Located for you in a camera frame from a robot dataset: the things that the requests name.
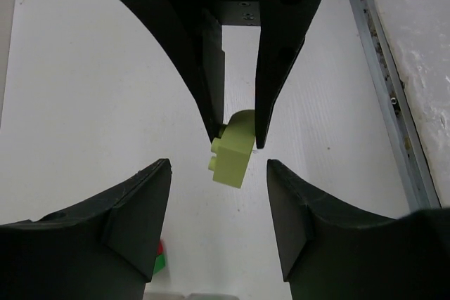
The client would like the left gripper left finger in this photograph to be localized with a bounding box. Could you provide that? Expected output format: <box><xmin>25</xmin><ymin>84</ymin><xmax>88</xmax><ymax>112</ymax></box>
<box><xmin>1</xmin><ymin>159</ymin><xmax>172</xmax><ymax>299</ymax></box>

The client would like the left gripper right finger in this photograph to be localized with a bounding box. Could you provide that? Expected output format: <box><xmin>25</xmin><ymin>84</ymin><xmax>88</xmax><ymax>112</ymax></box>
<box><xmin>266</xmin><ymin>159</ymin><xmax>449</xmax><ymax>299</ymax></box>

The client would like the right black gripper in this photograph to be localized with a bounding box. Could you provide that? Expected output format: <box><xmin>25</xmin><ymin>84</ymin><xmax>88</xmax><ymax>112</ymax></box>
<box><xmin>120</xmin><ymin>0</ymin><xmax>321</xmax><ymax>149</ymax></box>

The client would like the large red lego block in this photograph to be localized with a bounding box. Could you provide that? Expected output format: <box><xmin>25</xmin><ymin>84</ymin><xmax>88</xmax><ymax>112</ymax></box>
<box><xmin>157</xmin><ymin>240</ymin><xmax>164</xmax><ymax>256</ymax></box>

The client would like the green lego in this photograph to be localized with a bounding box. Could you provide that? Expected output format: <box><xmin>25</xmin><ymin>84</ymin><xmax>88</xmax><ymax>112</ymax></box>
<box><xmin>153</xmin><ymin>253</ymin><xmax>166</xmax><ymax>275</ymax></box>

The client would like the lime lego pile block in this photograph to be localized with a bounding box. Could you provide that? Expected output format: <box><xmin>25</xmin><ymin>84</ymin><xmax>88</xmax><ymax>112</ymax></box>
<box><xmin>208</xmin><ymin>110</ymin><xmax>255</xmax><ymax>188</ymax></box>

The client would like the aluminium rail front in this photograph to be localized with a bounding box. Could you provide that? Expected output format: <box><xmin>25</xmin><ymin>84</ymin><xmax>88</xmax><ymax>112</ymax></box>
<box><xmin>349</xmin><ymin>0</ymin><xmax>442</xmax><ymax>211</ymax></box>

